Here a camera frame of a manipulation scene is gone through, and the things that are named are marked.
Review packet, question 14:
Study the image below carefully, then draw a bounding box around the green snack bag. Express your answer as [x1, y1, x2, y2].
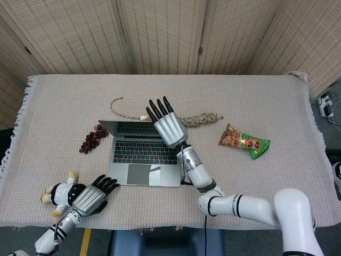
[217, 123, 272, 161]

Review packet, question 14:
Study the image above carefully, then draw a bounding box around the blue padded seat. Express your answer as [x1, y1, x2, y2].
[110, 228, 224, 256]

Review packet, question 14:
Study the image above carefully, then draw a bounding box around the black white plush toy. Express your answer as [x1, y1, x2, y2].
[40, 171, 86, 217]

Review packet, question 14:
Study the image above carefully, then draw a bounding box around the dark red grape bunch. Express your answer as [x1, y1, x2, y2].
[78, 124, 109, 155]

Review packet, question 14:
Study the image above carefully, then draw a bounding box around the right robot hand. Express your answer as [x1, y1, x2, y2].
[145, 96, 189, 149]

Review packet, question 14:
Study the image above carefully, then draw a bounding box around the beige waffle tablecloth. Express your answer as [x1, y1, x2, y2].
[0, 70, 334, 232]

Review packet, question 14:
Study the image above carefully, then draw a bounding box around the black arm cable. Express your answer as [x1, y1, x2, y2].
[180, 170, 209, 256]

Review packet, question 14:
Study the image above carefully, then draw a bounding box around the woven folding screen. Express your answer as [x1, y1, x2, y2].
[0, 0, 341, 99]

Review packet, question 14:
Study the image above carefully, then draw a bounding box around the white power strip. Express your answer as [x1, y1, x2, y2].
[316, 92, 335, 118]

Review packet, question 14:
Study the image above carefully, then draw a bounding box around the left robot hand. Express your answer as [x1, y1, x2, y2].
[71, 174, 121, 217]

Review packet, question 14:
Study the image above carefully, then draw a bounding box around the bundled camouflage rope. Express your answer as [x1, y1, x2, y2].
[177, 112, 224, 129]

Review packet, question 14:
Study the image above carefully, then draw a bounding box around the short braided cord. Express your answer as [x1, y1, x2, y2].
[109, 97, 142, 121]

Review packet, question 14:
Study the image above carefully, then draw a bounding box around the silver grey laptop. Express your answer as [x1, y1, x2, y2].
[98, 119, 182, 188]

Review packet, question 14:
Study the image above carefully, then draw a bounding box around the white black shoe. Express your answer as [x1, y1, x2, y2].
[331, 162, 341, 201]

